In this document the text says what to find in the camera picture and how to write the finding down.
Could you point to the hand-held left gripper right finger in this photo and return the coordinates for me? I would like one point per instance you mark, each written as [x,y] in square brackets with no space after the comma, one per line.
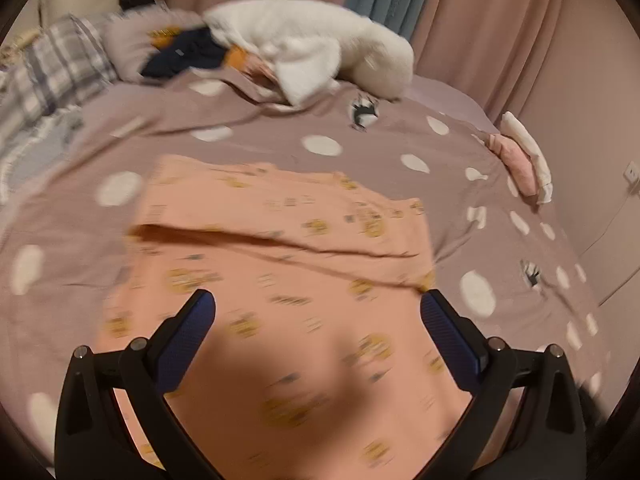
[450,337]

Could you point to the beige cushion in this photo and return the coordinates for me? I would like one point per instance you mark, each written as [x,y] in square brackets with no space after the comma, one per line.
[80,0]

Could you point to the plaid pillow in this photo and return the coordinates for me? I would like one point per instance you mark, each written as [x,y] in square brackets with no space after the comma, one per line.
[55,75]

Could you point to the pink curtain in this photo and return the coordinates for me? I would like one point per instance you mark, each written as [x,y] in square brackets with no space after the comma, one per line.
[500,25]

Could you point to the mauve pillow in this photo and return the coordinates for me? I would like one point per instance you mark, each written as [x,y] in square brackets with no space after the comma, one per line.
[127,40]

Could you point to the folded white cloth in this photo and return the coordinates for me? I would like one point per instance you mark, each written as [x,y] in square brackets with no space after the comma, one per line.
[530,145]

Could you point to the pink printed pajama garment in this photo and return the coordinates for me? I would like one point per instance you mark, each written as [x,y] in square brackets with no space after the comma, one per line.
[300,310]

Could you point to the light pink small garment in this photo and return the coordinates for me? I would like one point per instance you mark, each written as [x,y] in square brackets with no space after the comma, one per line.
[257,66]

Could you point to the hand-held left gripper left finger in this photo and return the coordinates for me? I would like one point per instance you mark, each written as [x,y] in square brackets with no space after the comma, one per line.
[187,337]

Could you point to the folded pink cloth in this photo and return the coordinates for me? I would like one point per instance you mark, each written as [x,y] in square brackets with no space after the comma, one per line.
[515,160]

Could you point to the orange garment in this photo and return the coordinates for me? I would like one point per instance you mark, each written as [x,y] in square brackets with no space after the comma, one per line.
[235,58]

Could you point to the white fluffy blanket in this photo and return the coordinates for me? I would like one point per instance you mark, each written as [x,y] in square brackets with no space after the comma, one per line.
[310,30]

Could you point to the mustard garment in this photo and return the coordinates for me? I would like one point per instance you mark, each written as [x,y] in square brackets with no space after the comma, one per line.
[161,37]

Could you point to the mauve polka dot blanket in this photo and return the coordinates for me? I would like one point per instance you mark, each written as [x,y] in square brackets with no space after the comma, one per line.
[250,125]

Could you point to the navy garment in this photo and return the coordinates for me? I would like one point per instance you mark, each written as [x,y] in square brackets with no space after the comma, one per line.
[190,55]

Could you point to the white wall power strip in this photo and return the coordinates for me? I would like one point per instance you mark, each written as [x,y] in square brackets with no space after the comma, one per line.
[633,174]

